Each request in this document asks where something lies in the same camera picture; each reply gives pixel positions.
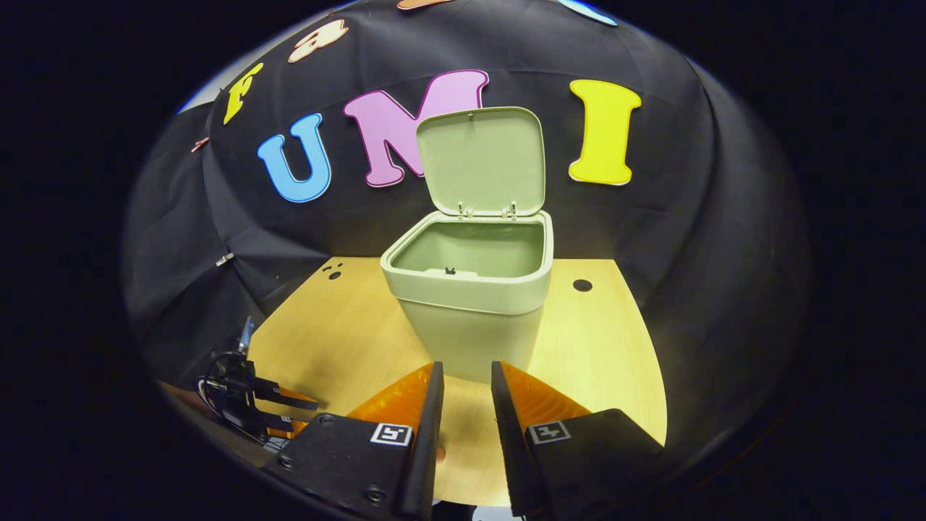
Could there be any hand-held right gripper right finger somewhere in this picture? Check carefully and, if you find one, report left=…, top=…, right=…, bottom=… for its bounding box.
left=490, top=360, right=670, bottom=518

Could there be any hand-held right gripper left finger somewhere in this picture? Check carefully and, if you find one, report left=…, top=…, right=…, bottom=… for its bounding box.
left=260, top=360, right=446, bottom=520

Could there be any pale green desktop garbage bin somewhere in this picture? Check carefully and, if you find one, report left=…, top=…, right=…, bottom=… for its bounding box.
left=380, top=106, right=554, bottom=384

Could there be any wooden desktop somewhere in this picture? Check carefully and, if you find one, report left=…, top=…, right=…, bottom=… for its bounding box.
left=246, top=257, right=668, bottom=507

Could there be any black backdrop cloth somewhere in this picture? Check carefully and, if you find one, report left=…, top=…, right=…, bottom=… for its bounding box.
left=122, top=0, right=811, bottom=464

